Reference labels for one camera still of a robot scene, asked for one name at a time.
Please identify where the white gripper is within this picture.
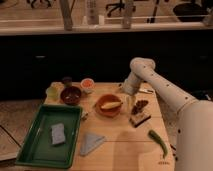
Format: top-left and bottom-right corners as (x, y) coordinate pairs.
(122, 75), (141, 108)

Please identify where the yellow banana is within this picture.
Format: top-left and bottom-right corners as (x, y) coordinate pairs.
(101, 102), (122, 110)

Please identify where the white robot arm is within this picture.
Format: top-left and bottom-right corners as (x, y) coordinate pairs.
(122, 57), (213, 171)

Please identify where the red bowl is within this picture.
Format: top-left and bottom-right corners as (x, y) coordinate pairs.
(95, 94), (122, 117)

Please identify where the dark maroon bowl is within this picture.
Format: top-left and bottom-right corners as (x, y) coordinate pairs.
(60, 86), (82, 105)

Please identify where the bunch of dark grapes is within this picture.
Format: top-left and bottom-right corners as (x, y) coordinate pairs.
(131, 100), (148, 115)

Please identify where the white knife utensil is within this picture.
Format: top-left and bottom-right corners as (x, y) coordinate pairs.
(139, 88), (154, 94)

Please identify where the green pepper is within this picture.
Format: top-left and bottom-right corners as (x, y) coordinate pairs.
(148, 130), (168, 157)

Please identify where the small orange cup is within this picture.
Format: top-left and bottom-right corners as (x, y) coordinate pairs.
(80, 78), (95, 94)

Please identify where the small metal utensil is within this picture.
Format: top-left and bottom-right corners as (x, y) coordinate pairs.
(81, 108), (94, 120)

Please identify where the grey folded cloth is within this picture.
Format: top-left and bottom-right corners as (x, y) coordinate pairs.
(79, 132), (106, 156)

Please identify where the small dark cup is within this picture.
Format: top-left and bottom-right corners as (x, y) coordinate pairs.
(62, 77), (72, 87)

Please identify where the grey sponge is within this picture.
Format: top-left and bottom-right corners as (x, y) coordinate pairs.
(51, 123), (66, 145)

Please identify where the green cup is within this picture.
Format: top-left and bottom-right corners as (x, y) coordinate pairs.
(46, 86), (59, 100)

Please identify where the green plastic tray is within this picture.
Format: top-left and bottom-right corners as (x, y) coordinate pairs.
(16, 105), (82, 169)

